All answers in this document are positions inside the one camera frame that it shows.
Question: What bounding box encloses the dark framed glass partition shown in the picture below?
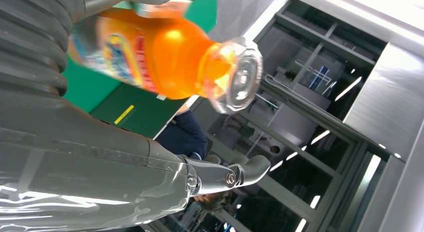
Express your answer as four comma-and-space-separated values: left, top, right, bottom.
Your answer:
142, 0, 424, 232

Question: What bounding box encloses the person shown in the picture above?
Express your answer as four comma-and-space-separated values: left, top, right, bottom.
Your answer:
154, 105, 234, 214

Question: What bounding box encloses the dark green laptop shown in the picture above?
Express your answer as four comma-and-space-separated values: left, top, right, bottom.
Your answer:
89, 83, 190, 140

